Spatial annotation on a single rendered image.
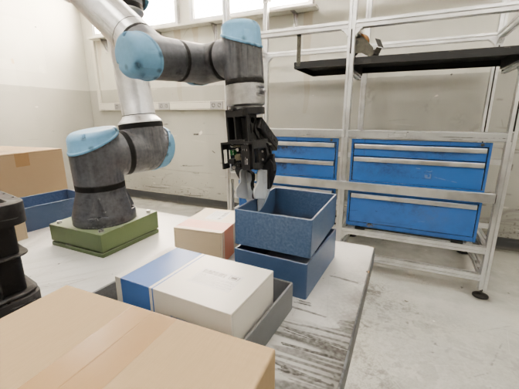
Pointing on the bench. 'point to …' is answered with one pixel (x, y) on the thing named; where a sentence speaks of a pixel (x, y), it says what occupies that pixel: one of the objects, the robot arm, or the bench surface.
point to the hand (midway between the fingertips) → (257, 204)
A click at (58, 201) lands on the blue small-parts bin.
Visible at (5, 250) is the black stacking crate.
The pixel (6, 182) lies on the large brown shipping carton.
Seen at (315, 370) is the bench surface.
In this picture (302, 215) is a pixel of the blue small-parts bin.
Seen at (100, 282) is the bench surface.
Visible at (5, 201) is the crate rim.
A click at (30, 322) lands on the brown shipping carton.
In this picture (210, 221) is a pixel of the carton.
